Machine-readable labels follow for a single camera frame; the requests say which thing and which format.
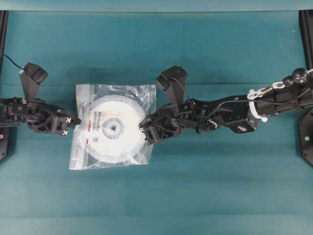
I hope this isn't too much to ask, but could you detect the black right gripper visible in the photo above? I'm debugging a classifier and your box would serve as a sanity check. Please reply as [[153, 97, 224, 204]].
[[139, 104, 196, 144]]

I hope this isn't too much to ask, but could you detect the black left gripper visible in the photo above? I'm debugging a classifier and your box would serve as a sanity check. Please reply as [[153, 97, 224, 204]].
[[23, 99, 81, 136]]

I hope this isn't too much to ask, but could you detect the white reel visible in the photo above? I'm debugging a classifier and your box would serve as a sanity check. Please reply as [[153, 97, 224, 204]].
[[86, 95, 145, 165]]

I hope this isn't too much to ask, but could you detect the clear zip bag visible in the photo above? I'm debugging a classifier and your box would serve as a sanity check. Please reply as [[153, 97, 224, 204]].
[[69, 84, 157, 170]]

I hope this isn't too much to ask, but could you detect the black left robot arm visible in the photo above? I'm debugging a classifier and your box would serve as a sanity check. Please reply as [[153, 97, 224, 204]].
[[0, 97, 81, 136]]

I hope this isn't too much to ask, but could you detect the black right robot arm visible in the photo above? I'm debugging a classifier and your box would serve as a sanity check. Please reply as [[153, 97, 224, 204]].
[[139, 66, 313, 144]]

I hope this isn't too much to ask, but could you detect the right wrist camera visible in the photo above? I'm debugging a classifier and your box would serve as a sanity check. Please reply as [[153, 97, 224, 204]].
[[156, 66, 188, 105]]

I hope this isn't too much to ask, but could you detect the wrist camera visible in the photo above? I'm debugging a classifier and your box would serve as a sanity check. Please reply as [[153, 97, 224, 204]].
[[156, 66, 188, 105], [19, 62, 48, 100]]

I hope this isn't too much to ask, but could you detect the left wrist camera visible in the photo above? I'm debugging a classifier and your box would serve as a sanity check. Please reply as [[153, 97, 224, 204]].
[[19, 62, 48, 100]]

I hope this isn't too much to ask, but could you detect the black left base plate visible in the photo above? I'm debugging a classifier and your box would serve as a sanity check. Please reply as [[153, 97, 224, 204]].
[[0, 127, 16, 164]]

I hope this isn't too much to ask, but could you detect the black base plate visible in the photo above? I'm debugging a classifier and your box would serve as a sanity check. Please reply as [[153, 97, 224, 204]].
[[0, 127, 16, 164], [298, 108, 313, 166]]

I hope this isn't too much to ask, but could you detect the black left camera cable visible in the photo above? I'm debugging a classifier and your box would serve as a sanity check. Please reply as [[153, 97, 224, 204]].
[[2, 54, 25, 71]]

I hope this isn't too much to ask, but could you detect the white cable tie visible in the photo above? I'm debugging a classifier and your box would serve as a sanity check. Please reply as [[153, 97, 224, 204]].
[[247, 88, 268, 122]]

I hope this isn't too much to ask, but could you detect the black left frame rail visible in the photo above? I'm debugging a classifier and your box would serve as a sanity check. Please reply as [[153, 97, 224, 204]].
[[0, 10, 9, 66]]

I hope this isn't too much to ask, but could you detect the black frame rail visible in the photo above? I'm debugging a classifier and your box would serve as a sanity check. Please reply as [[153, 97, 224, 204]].
[[0, 10, 9, 66], [299, 10, 313, 70]]

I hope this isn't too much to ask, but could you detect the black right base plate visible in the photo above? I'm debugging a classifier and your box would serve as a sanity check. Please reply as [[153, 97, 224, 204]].
[[298, 108, 313, 166]]

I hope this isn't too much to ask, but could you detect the black right frame rail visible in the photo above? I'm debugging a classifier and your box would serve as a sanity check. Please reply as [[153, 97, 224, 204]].
[[299, 10, 313, 70]]

